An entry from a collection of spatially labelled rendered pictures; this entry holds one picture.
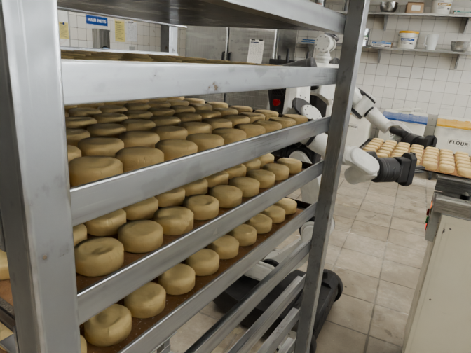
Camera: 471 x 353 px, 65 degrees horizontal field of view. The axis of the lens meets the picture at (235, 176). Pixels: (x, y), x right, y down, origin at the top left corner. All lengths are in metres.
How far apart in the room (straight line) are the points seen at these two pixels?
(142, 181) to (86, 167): 0.05
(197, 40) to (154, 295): 5.32
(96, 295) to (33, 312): 0.08
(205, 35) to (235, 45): 0.49
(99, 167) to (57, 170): 0.11
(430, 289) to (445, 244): 0.20
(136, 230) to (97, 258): 0.07
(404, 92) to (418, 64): 0.39
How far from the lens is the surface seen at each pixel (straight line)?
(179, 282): 0.51
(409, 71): 5.78
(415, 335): 1.83
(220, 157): 0.43
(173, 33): 0.98
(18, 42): 0.23
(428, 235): 1.67
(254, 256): 0.59
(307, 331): 0.96
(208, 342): 0.56
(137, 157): 0.39
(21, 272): 0.28
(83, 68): 0.29
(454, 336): 1.82
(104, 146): 0.43
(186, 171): 0.38
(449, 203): 1.58
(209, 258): 0.56
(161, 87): 0.34
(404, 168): 1.43
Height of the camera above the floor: 1.35
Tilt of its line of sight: 18 degrees down
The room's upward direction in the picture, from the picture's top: 5 degrees clockwise
